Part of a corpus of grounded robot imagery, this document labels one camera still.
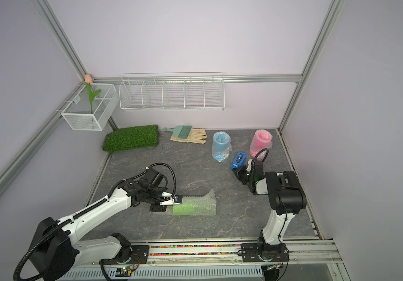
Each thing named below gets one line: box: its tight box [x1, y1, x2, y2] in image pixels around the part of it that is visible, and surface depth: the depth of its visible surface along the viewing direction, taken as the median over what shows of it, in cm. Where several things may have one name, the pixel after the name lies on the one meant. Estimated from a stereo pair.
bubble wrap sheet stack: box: [172, 188, 217, 217], surface depth 80 cm
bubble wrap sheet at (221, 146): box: [211, 131, 233, 163], surface depth 98 cm
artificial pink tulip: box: [84, 73, 102, 115], surface depth 92 cm
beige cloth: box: [170, 128, 208, 144], surface depth 118 cm
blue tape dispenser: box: [230, 151, 247, 170], surface depth 103 cm
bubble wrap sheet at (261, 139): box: [249, 129, 273, 162], surface depth 98 cm
